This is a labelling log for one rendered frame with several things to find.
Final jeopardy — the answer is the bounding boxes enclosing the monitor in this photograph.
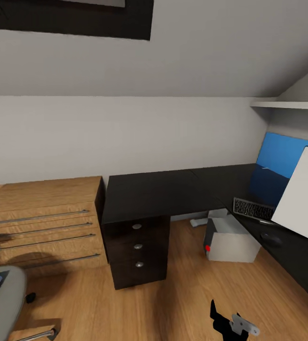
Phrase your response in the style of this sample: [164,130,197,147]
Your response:
[271,146,308,238]

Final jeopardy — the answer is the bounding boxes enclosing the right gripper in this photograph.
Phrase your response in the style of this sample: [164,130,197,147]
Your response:
[211,300,249,341]

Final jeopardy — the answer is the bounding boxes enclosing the swivel chair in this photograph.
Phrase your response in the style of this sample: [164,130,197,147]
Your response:
[0,265,59,341]

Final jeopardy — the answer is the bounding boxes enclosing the mouse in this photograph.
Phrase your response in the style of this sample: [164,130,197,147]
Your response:
[261,232,282,246]

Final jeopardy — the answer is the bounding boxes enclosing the keyboard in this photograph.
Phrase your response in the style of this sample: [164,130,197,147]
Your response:
[233,197,283,227]

